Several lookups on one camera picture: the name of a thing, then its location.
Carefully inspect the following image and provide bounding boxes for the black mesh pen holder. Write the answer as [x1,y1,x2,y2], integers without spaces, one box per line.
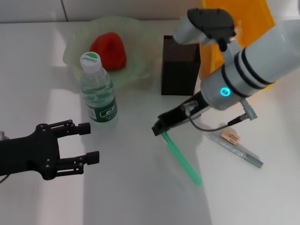
[160,35,202,96]

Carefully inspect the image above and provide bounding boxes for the white eraser tan sleeve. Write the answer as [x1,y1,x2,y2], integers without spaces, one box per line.
[219,127,241,145]

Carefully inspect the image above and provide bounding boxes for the orange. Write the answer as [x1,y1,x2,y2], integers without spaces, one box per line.
[90,32,127,72]

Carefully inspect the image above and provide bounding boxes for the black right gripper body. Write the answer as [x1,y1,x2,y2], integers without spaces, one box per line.
[157,90,210,129]

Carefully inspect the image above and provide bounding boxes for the clear water bottle green label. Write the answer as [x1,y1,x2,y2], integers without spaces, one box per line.
[80,51,119,128]

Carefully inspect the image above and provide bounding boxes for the mint green pen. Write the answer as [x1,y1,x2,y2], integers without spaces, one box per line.
[161,131,203,188]

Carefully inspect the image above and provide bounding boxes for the silver glitter pen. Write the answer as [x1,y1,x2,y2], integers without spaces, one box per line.
[210,132,263,169]

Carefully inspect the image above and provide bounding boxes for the yellow plastic bin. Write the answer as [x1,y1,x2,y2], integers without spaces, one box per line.
[200,0,276,91]

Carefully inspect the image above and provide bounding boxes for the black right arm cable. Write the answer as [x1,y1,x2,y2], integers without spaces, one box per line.
[182,98,258,132]

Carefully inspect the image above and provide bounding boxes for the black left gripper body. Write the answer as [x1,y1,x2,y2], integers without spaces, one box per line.
[0,123,61,181]

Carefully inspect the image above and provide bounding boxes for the green glass fruit plate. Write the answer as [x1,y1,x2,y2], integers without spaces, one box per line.
[62,15,162,89]

